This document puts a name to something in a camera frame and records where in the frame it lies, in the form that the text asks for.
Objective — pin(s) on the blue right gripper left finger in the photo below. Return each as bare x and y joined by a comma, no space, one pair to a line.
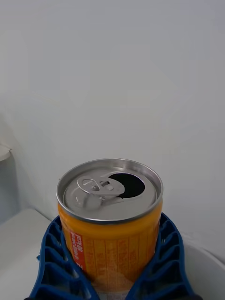
58,269

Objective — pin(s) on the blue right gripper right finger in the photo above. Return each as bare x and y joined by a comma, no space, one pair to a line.
166,269

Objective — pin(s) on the orange drink can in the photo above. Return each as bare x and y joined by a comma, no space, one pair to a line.
110,246

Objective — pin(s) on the yellow-green plastic waste bin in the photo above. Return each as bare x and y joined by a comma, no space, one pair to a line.
207,277

